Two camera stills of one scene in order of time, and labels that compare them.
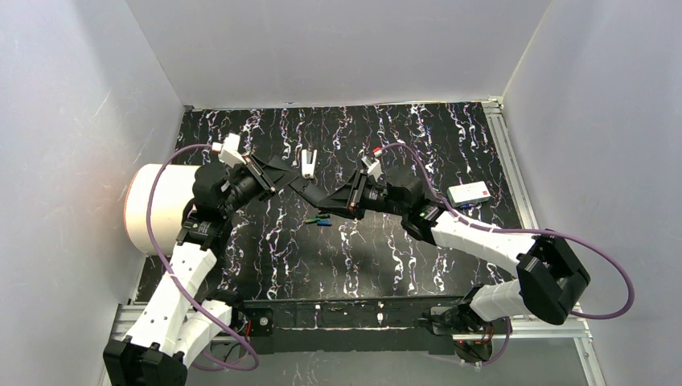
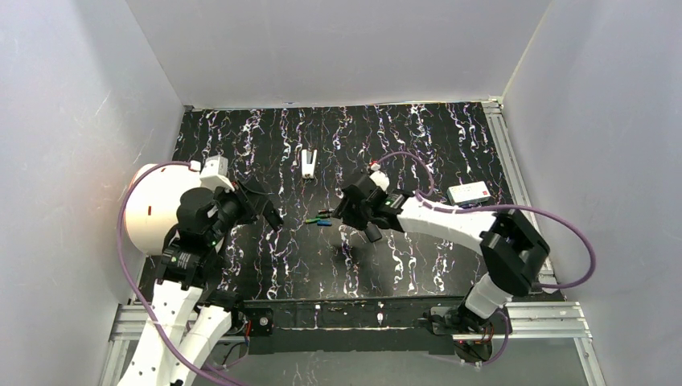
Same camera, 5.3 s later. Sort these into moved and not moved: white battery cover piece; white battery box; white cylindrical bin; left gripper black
Moved: left gripper black
Not moved: white battery box; white battery cover piece; white cylindrical bin
